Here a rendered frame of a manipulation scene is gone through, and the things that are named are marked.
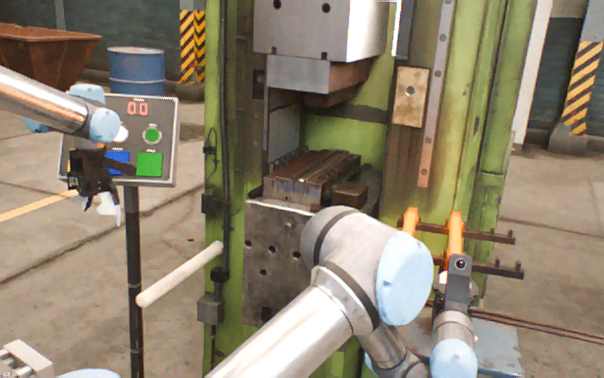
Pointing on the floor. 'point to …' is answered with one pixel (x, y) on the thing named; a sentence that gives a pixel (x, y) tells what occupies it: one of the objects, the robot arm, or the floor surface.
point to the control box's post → (134, 278)
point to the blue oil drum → (136, 71)
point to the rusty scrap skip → (33, 51)
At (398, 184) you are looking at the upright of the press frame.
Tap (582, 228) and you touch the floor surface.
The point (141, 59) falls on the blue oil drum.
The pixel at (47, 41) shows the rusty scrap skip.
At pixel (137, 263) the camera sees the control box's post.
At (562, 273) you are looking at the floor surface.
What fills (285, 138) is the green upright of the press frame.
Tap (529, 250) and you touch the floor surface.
